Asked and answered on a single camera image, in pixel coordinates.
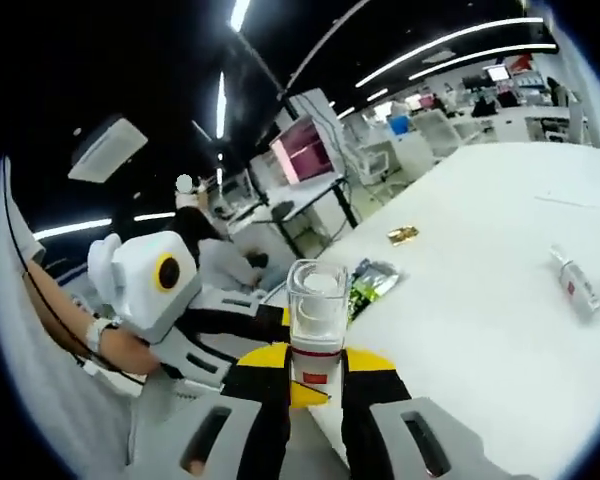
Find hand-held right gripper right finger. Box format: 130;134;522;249
339;348;485;480

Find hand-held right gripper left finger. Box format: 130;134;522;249
178;341;294;480

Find square clear-cap skincare bottle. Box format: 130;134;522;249
284;258;351;410

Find green skincare sachet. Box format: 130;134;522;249
348;257;402;324

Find gold skincare sachet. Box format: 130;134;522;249
386;224;422;247

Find slim silver skincare bottle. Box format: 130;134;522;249
548;243;600;315

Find person's left hand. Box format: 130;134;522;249
99;328;162;377

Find white standing desk black legs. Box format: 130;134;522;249
227;172;361;257

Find white ceiling air conditioner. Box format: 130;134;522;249
67;116;150;185

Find laptop with purple screen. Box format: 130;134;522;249
268;113;335;187

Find wide ceiling light strip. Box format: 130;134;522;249
228;0;253;35

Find thin ceiling light strip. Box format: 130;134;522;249
407;42;560;82
353;16;546;90

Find white wrist strap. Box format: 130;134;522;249
83;316;115;361

